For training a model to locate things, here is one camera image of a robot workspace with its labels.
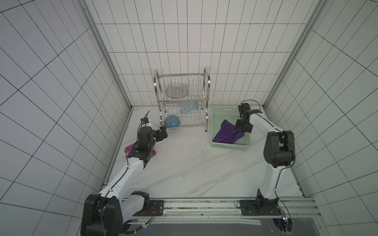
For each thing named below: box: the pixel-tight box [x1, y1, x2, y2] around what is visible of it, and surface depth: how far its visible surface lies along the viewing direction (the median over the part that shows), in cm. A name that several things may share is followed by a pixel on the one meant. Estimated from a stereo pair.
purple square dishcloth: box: [212, 119, 245, 145], surface depth 102 cm
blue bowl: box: [164, 115, 181, 129], surface depth 104 cm
